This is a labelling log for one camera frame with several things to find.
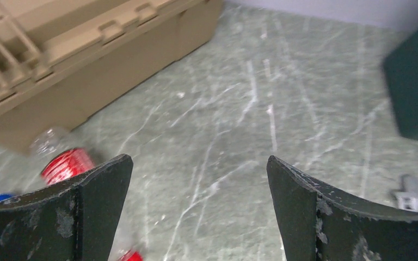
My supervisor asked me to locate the red label clear bottle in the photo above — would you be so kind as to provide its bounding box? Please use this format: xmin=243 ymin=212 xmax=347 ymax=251
xmin=29 ymin=127 xmax=96 ymax=185

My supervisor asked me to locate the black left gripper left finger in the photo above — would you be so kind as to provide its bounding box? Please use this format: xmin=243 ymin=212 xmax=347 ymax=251
xmin=0 ymin=154 xmax=133 ymax=260

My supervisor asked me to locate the tan plastic toolbox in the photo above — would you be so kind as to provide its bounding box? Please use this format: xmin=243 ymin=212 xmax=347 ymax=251
xmin=0 ymin=1 xmax=223 ymax=153

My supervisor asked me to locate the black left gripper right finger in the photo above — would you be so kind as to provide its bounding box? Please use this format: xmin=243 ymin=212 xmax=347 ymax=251
xmin=266 ymin=156 xmax=418 ymax=261

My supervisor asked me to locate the red cap clear bottle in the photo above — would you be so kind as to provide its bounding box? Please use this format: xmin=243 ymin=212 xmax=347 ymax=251
xmin=108 ymin=223 xmax=144 ymax=261

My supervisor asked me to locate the dark green trash bin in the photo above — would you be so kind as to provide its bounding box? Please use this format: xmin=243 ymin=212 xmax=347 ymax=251
xmin=382 ymin=30 xmax=418 ymax=141

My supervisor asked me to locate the red handled adjustable wrench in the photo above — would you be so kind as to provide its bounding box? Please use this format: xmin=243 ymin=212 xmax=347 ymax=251
xmin=392 ymin=174 xmax=418 ymax=212

